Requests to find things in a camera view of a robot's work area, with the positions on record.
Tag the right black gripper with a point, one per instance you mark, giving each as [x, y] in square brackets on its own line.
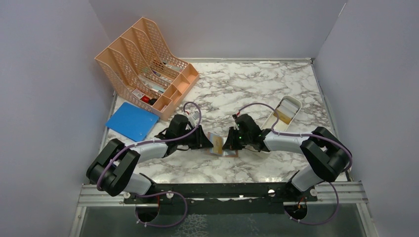
[230, 143]

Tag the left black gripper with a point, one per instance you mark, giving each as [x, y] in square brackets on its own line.
[201, 141]

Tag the brown leather card holder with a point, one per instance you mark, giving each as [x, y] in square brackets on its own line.
[227, 153]

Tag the credit card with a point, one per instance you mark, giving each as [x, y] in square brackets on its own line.
[217, 144]

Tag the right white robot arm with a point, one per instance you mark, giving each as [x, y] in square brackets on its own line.
[327, 157]

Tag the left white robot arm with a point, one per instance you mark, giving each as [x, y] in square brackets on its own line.
[113, 169]

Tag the stack of cards in tray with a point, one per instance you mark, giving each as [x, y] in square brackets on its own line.
[287, 109]

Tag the white plastic tray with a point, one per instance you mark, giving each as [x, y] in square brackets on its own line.
[281, 127]

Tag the blue folder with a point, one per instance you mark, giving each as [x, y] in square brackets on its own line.
[132, 122]

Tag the red item in organizer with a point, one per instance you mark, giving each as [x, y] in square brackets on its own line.
[148, 100]

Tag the peach plastic file organizer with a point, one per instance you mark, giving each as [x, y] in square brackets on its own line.
[139, 62]

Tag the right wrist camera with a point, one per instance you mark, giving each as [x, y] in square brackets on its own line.
[236, 119]

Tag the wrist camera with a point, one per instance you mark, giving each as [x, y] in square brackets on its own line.
[194, 118]
[236, 119]

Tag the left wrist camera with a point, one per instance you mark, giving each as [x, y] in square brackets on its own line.
[194, 118]

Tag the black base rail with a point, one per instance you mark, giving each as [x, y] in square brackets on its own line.
[219, 198]

